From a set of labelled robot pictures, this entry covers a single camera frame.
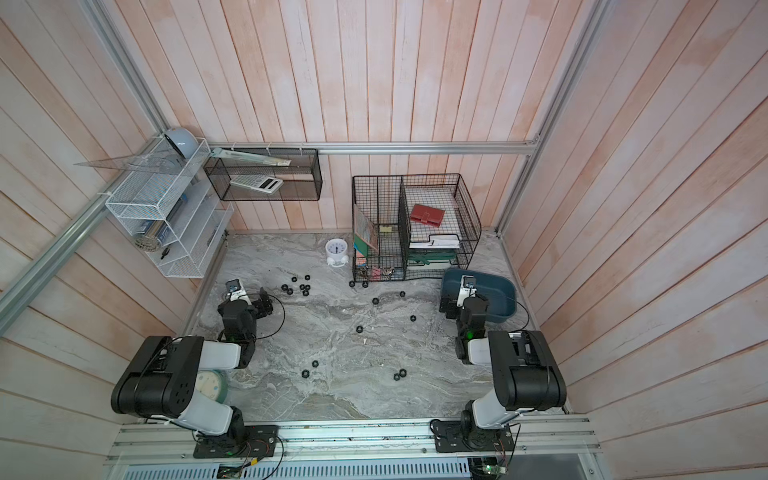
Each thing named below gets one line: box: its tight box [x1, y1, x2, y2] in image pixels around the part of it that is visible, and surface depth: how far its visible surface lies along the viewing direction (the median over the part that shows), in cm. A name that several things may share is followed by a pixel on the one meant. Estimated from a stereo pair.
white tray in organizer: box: [409, 234, 461, 249], surface depth 95 cm
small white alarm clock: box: [325, 238, 349, 268], surface depth 113 cm
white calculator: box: [230, 175, 284, 194], surface depth 100 cm
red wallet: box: [410, 204, 445, 228], surface depth 97 cm
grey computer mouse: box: [164, 127, 199, 160], surface depth 85 cm
